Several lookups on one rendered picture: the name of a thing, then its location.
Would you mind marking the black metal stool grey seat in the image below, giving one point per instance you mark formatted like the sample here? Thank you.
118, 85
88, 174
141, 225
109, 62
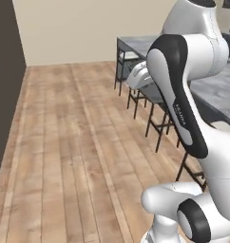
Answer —
158, 139
193, 172
135, 104
131, 55

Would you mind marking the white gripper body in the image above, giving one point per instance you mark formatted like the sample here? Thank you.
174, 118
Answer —
139, 77

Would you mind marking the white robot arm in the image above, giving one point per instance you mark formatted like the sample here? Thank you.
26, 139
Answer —
215, 158

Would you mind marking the grey dining counter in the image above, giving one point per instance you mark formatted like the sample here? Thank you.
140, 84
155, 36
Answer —
215, 91

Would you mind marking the dark brown tall cabinet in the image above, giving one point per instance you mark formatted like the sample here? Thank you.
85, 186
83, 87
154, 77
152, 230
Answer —
4, 79

